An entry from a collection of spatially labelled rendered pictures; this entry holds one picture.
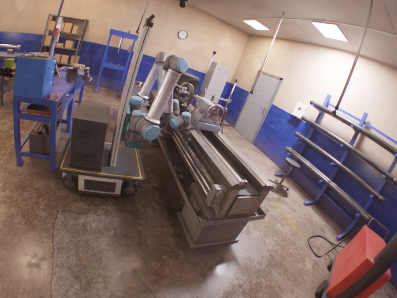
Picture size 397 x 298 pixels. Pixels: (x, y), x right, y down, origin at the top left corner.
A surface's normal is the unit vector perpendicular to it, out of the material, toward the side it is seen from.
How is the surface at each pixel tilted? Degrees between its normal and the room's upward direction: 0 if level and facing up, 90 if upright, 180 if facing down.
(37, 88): 90
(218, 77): 90
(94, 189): 90
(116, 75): 90
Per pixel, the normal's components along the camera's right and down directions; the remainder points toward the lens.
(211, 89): 0.37, 0.51
